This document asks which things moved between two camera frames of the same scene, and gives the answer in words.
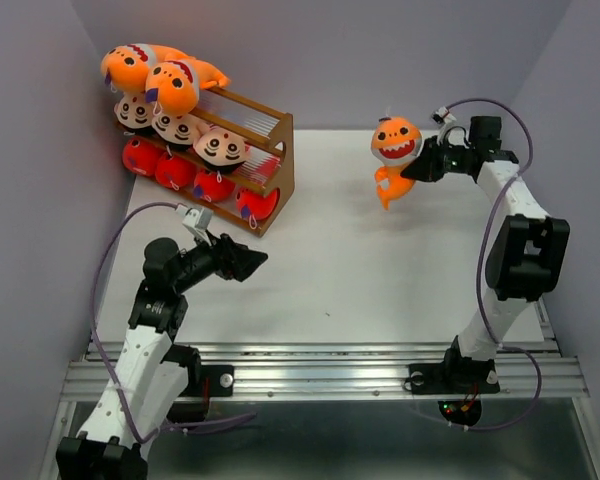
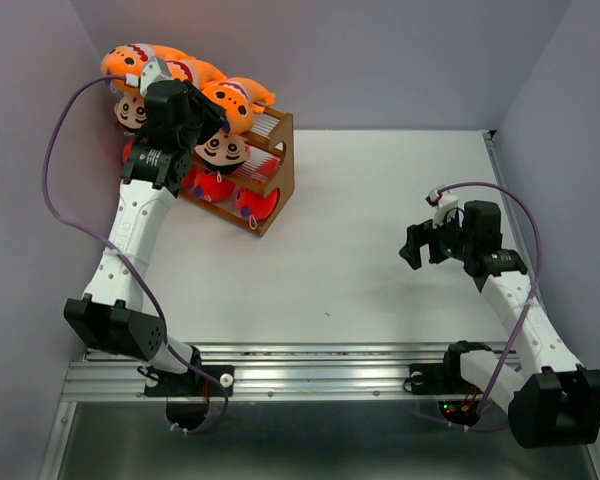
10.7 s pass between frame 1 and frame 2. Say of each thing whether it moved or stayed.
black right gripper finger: moved
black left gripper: moved
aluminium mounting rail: stayed
